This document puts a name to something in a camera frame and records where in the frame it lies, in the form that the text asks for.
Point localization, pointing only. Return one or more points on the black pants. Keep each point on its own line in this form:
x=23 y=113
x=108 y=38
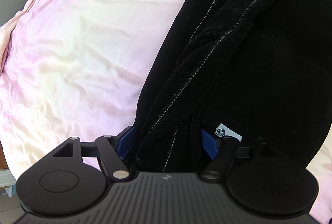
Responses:
x=254 y=58

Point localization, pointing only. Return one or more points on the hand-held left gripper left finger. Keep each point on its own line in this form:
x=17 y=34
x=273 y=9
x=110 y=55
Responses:
x=126 y=141

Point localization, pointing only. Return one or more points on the white cabinet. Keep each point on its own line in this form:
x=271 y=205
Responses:
x=6 y=178

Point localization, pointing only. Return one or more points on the pink duvet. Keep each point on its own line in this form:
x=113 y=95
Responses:
x=85 y=53

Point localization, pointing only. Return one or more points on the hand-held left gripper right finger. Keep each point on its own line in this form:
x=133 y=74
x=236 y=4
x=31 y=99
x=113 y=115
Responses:
x=208 y=145

